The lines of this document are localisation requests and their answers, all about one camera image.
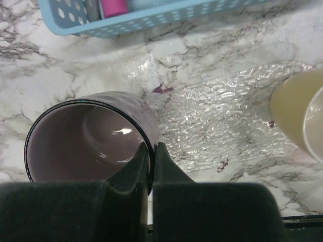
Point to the purple mug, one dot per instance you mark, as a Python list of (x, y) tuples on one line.
[(90, 138)]

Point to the yellow mug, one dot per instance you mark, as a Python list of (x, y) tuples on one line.
[(296, 108)]

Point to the light blue perforated basket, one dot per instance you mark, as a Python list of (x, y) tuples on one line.
[(70, 17)]

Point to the clear textured glass tray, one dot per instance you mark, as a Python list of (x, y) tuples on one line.
[(224, 119)]

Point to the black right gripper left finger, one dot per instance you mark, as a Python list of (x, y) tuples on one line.
[(107, 210)]

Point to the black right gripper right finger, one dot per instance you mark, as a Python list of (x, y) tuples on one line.
[(184, 210)]

